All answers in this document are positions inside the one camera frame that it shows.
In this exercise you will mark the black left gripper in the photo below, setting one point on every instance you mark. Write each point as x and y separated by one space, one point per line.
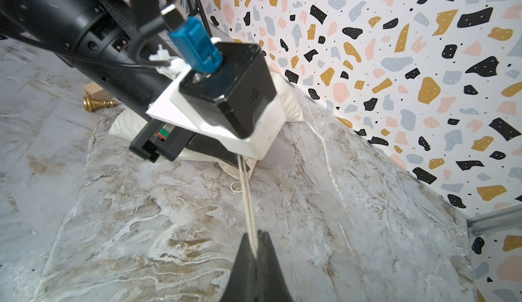
154 141

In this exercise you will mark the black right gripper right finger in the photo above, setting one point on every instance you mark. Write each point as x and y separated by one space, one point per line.
270 283

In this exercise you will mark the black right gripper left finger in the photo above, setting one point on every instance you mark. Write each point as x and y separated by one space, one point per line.
241 286

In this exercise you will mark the cream drawstring soil bag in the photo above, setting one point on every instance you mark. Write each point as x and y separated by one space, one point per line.
128 124

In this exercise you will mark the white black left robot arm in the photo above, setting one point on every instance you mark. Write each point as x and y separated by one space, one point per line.
110 41

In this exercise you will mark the gold chess piece near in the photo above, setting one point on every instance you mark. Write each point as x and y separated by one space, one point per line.
92 104

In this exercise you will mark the plain wooden cube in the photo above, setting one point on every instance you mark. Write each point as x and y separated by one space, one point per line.
97 92

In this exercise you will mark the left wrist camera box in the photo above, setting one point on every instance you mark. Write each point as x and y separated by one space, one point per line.
232 99

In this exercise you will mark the aluminium corner post right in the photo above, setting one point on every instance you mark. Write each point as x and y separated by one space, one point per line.
501 220

